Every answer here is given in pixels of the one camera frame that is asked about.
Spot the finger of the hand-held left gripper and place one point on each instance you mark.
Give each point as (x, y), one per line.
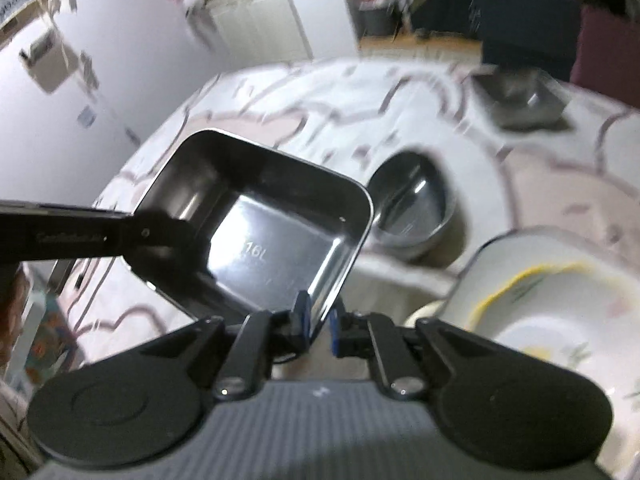
(75, 235)

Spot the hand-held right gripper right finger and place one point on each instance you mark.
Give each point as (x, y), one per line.
(336, 334)

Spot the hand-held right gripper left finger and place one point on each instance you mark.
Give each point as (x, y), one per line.
(300, 319)

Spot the large square steel container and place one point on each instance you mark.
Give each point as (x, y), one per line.
(280, 240)

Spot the round steel bowl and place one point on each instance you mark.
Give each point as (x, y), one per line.
(410, 200)

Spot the white speckled ceramic bowl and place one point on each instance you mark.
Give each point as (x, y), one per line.
(480, 265)

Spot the small rectangular steel container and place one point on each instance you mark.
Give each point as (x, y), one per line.
(520, 95)

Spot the floral patterned cloth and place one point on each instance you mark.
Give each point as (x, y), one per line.
(50, 340)

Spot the bear printed blanket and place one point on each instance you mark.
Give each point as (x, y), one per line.
(325, 110)

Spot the white kitchen cabinet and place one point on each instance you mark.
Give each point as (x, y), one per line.
(260, 20)

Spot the low wooden drawer cabinet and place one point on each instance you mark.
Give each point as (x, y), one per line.
(425, 45)

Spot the grey bin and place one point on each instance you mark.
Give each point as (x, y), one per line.
(377, 22)

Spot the dark storage box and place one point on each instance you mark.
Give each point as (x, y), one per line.
(525, 20)

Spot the purple fabric box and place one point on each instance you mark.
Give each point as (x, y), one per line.
(610, 55)

